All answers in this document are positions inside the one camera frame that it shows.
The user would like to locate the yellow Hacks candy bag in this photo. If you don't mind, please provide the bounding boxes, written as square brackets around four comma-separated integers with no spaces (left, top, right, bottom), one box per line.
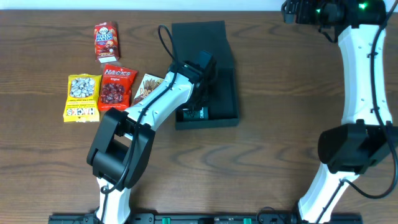
[63,73,102,123]

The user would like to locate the black container box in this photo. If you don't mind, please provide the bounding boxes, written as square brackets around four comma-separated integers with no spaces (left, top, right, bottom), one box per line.
[172,21,239,130]

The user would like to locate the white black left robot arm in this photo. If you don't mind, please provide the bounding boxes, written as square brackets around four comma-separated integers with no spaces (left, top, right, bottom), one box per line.
[86,51,217,223]

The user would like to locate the teal coconut cookies box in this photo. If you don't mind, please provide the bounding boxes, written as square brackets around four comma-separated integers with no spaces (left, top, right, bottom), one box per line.
[182,107,209,122]

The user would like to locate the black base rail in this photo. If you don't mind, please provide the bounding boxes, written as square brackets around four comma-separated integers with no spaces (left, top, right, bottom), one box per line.
[48,212,364,224]

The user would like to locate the red Hacks candy bag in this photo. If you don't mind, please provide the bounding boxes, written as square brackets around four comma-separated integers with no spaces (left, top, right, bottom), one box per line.
[98,63,138,111]

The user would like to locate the brown Pocky box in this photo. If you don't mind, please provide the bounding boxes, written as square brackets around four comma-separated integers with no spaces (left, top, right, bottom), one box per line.
[132,73,164,105]

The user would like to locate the red Hello Panda box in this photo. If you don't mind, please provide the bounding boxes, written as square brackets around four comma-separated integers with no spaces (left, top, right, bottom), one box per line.
[94,21,120,63]

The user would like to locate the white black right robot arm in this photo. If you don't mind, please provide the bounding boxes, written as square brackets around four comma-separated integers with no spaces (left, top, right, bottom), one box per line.
[281,0,397,223]

